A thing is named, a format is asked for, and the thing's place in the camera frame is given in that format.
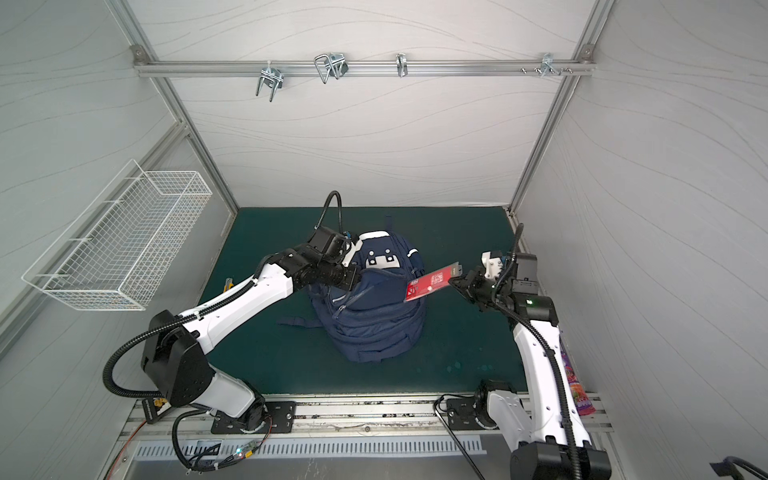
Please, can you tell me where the red box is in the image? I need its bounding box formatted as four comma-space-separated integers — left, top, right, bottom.
405, 262, 462, 302

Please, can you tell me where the navy blue student backpack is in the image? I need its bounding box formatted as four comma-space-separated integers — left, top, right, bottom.
278, 216, 427, 363

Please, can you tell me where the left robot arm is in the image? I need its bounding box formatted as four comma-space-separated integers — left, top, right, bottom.
102, 223, 363, 432

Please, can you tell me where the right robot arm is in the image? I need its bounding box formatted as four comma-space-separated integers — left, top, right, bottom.
450, 245, 612, 479

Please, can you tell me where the green mat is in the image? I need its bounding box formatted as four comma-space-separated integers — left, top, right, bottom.
202, 207, 525, 394

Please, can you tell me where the pink snack pouch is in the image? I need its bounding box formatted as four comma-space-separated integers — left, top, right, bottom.
560, 344, 597, 416

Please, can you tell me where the left metal hook clamp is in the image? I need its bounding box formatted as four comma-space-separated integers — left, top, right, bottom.
255, 64, 284, 102

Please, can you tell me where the metal hook clamp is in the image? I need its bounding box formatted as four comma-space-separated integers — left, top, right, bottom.
255, 64, 284, 102
313, 53, 349, 84
520, 53, 573, 77

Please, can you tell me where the middle metal hook clamp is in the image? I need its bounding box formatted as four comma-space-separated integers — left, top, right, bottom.
313, 53, 349, 84

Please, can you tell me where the yellow terminal block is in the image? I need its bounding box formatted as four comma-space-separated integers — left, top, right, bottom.
141, 398, 171, 425

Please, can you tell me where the right metal hook clamp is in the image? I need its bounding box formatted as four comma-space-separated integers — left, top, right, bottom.
520, 53, 573, 77

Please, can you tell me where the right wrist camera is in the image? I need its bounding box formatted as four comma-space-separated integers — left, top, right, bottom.
481, 251, 508, 281

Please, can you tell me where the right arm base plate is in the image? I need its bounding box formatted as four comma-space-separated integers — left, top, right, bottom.
444, 397, 497, 431

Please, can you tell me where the black floor cable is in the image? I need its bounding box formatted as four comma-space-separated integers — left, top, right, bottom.
433, 394, 487, 480

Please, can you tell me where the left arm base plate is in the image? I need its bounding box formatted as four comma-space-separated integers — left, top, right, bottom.
210, 400, 296, 435

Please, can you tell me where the white wire basket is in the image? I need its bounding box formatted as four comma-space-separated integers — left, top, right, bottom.
21, 160, 212, 311

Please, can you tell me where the small metal ring clamp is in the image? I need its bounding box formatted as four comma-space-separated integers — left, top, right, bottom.
395, 53, 408, 78

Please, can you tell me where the aluminium top rail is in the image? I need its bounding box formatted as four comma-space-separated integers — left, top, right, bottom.
134, 58, 596, 78

